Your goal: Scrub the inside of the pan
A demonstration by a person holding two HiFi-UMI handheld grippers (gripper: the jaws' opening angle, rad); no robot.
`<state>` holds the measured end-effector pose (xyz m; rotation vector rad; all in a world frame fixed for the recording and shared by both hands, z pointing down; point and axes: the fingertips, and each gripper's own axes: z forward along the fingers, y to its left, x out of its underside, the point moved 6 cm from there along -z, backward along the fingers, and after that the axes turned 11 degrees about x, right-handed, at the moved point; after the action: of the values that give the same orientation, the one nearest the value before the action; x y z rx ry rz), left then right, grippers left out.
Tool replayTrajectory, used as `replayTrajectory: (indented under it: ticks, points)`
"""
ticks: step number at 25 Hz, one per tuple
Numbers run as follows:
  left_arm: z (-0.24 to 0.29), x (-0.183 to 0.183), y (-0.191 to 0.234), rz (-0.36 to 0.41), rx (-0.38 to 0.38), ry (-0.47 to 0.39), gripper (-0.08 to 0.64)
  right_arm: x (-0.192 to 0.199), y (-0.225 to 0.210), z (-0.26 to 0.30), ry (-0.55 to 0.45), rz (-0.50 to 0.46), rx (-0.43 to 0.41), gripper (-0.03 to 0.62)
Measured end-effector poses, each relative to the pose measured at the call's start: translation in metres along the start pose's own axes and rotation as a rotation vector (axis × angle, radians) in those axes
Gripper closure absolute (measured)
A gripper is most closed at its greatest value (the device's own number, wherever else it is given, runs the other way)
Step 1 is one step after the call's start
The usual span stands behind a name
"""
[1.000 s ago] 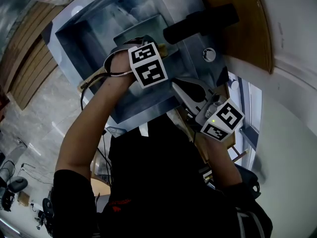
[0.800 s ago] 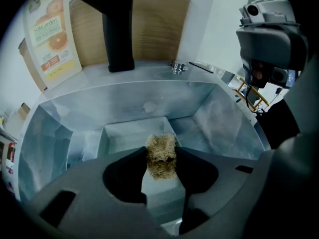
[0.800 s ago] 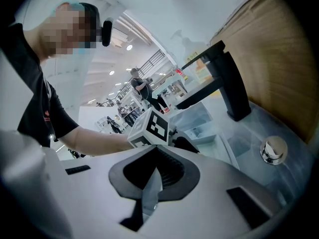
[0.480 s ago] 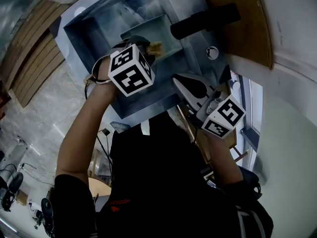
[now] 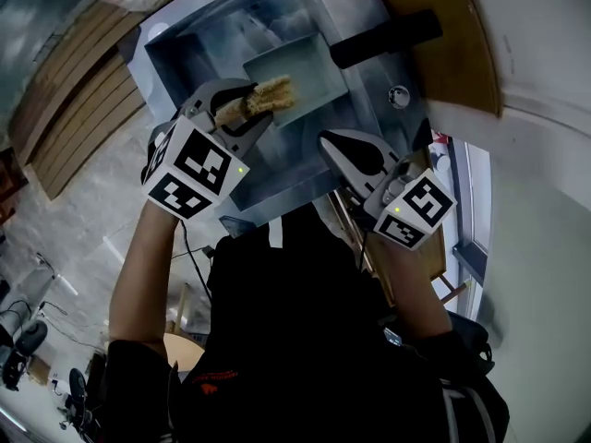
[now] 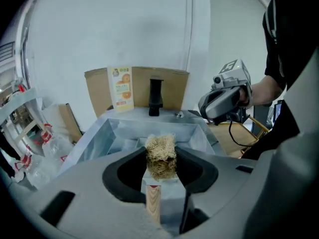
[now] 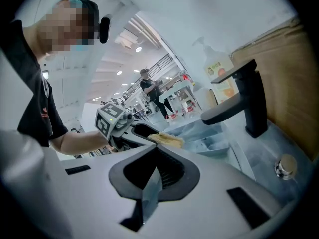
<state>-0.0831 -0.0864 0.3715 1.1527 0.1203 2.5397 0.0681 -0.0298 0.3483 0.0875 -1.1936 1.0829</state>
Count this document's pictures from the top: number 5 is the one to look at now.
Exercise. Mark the person's left forearm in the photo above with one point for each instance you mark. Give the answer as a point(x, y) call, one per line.
point(143, 284)

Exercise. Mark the round wooden table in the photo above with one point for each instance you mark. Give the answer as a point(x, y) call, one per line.
point(184, 349)

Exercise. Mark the stainless steel sink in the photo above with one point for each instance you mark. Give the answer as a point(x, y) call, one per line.
point(221, 30)

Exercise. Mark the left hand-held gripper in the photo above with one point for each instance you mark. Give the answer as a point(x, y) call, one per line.
point(194, 169)

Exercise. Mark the round chrome sink knob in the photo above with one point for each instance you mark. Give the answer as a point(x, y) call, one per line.
point(399, 96)

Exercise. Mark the person's right forearm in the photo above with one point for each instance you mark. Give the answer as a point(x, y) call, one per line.
point(411, 284)

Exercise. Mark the standing floor fan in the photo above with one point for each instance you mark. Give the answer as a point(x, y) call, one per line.
point(23, 344)

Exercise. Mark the wooden backsplash board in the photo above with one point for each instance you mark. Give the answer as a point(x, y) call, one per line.
point(452, 39)

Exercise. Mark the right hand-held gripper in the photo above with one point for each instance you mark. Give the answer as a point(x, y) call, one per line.
point(411, 210)

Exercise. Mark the small red box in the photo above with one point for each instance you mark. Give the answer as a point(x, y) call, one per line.
point(441, 137)

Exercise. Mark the black office chair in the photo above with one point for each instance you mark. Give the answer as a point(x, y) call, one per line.
point(78, 399)

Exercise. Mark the small white cup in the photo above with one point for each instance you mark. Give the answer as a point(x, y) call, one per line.
point(443, 162)

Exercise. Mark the grey window frame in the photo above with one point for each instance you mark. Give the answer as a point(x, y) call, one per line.
point(473, 229)

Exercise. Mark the yellow fibrous loofah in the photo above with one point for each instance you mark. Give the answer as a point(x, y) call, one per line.
point(268, 97)

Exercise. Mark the slatted wooden pallet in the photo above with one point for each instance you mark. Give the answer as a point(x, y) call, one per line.
point(74, 99)

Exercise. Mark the black backpack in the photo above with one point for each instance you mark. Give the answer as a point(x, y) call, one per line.
point(473, 339)

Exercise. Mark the person's black shirt torso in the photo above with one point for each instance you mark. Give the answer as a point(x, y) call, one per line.
point(305, 339)

